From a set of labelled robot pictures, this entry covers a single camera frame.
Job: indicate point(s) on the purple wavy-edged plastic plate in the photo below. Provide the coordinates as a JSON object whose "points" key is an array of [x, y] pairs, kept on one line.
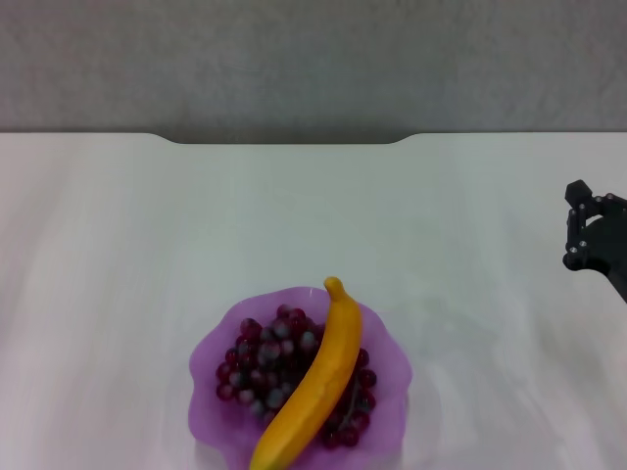
{"points": [[210, 416]]}

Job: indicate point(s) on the dark red grape bunch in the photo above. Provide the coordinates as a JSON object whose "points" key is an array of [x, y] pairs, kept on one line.
{"points": [[259, 352]]}

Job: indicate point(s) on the yellow banana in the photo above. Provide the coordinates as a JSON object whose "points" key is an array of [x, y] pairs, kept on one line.
{"points": [[323, 372]]}

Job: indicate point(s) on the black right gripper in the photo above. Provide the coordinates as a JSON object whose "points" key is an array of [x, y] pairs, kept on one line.
{"points": [[607, 245]]}

